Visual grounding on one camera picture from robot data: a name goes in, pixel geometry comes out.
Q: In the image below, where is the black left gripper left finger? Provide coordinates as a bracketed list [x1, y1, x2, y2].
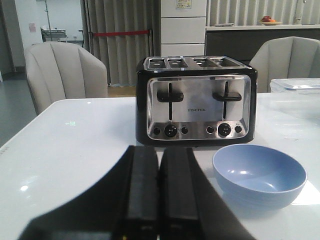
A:
[19, 146, 158, 240]

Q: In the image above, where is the beige armchair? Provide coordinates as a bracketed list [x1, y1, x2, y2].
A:
[24, 41, 108, 114]
[249, 36, 320, 93]

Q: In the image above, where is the clear plastic container blue lid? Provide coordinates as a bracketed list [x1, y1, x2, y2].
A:
[269, 78, 320, 94]

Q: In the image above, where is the beige armchair right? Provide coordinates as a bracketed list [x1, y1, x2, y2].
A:
[249, 36, 320, 93]

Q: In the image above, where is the metal cart in background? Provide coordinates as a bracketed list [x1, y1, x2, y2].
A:
[40, 25, 68, 43]

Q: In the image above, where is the black and steel toaster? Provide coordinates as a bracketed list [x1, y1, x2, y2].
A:
[135, 55, 258, 147]

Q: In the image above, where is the white drawer cabinet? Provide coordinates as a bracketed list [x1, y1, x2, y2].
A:
[160, 0, 207, 57]

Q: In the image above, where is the blue bowl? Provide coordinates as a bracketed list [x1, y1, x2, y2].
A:
[212, 144, 308, 210]

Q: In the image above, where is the dark counter with white top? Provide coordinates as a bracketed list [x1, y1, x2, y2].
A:
[204, 24, 320, 62]

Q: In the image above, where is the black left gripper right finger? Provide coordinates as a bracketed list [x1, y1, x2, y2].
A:
[159, 147, 254, 240]

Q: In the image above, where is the fruit plate on counter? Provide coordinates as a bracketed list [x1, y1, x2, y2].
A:
[259, 15, 282, 26]

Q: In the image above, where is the red barrier belt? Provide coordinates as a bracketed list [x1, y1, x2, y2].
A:
[92, 29, 150, 37]

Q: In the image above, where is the beige armchair left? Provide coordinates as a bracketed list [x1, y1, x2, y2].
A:
[24, 41, 108, 114]

